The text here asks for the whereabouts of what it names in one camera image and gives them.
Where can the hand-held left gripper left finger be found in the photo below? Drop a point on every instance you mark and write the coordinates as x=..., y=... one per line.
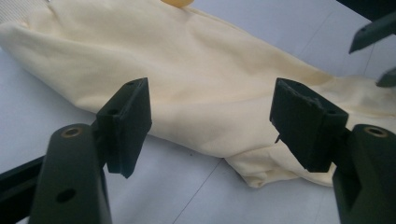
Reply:
x=71, y=174

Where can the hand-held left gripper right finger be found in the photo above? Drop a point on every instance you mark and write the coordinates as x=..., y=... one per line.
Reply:
x=311, y=130

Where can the cream baby pants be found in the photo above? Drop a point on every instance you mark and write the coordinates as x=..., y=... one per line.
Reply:
x=202, y=62

